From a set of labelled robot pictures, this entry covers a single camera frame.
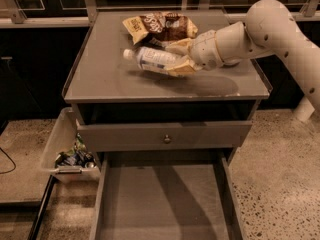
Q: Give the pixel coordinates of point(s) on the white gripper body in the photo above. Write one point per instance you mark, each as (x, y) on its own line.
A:
(205, 49)

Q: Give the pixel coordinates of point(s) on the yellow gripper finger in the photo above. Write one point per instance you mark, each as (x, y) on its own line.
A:
(182, 67)
(182, 47)

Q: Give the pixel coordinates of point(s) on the blue plastic bottle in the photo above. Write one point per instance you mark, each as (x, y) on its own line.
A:
(150, 59)

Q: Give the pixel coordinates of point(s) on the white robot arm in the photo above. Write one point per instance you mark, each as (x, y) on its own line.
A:
(268, 29)

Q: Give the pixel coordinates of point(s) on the grey top drawer with knob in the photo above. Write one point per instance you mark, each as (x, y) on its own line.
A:
(164, 136)

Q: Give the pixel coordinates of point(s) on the grey open middle drawer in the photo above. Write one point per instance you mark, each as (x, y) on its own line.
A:
(166, 195)

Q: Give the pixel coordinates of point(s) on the white ceramic bowl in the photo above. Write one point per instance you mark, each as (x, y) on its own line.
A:
(232, 62)

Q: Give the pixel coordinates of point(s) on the brown yellow snack bag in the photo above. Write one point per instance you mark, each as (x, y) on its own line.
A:
(161, 28)

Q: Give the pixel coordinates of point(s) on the grey cabinet with glass top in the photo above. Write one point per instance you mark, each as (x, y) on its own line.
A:
(104, 88)

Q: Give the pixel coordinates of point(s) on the white metal railing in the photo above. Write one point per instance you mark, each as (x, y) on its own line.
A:
(13, 16)

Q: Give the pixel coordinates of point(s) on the cans and wrappers in bin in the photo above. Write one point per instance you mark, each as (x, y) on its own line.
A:
(78, 155)

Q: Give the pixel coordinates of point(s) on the clear plastic storage bin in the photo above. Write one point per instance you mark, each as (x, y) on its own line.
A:
(62, 139)

